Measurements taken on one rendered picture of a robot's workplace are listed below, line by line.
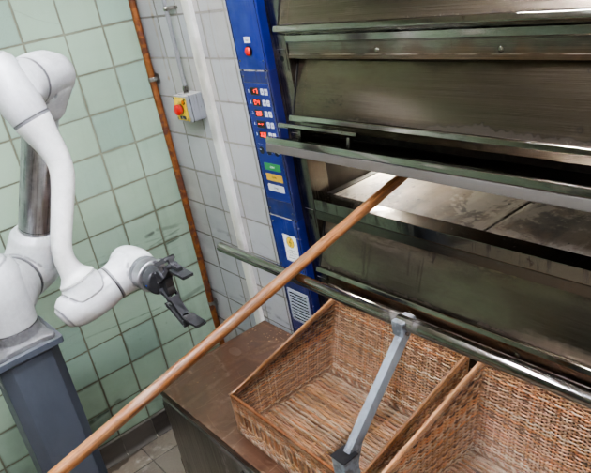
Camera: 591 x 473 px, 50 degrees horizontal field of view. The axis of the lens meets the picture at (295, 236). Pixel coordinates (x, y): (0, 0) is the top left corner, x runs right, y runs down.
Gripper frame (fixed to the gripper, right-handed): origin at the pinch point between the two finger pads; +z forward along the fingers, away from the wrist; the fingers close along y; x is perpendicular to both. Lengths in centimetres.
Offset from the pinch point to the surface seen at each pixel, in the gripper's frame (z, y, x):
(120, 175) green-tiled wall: -115, -2, -35
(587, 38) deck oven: 65, -48, -62
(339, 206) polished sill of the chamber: -13, 2, -61
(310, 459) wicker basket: 20, 47, -11
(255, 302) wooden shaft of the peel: 10.2, 3.0, -11.1
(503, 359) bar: 70, 2, -25
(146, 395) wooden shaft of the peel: 9.6, 11.0, 20.8
